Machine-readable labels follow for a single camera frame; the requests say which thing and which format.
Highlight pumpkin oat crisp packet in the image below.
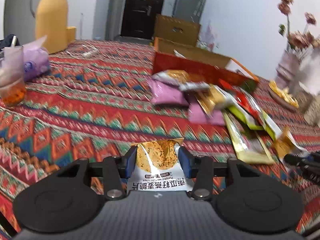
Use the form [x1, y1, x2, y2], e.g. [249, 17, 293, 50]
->
[127, 138, 194, 193]

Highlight silver milk candy bag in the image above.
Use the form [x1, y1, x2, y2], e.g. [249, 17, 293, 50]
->
[219, 79, 266, 128]

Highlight gold edged snack bag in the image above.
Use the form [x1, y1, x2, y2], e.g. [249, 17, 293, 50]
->
[222, 112, 275, 165]

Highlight floral white vase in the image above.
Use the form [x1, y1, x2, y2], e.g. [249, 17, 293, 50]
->
[304, 95, 320, 126]

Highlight bowl of orange peels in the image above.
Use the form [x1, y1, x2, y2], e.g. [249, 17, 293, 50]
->
[268, 80, 299, 112]

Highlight pink textured vase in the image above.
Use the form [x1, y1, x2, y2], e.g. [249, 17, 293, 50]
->
[275, 50, 301, 89]

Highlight clear plastic drink cup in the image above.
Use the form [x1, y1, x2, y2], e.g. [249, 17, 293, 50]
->
[1, 46, 27, 108]

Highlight dried pink roses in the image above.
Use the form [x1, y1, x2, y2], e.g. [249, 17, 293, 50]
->
[277, 0, 319, 59]

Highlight pink snack packet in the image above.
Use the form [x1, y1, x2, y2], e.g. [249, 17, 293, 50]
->
[148, 79, 189, 106]

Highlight purple tissue pack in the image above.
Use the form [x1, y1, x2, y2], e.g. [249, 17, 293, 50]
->
[23, 35, 50, 81]

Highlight red cardboard tray box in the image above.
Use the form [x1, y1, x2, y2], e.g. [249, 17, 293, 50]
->
[152, 37, 259, 94]

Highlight yellow cup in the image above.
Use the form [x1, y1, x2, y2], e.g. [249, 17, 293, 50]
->
[67, 27, 76, 44]

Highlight yellow thermos jug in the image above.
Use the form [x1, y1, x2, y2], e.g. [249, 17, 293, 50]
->
[29, 0, 68, 54]

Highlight brown cardboard box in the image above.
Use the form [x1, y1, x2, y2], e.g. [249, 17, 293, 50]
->
[153, 14, 201, 47]

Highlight grey refrigerator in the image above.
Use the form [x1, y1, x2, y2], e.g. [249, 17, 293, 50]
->
[172, 0, 206, 23]

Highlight dark entrance door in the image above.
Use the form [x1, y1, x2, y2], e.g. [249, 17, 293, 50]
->
[120, 0, 164, 40]

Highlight white charging cable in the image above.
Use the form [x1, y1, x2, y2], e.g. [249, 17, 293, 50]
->
[65, 43, 101, 59]

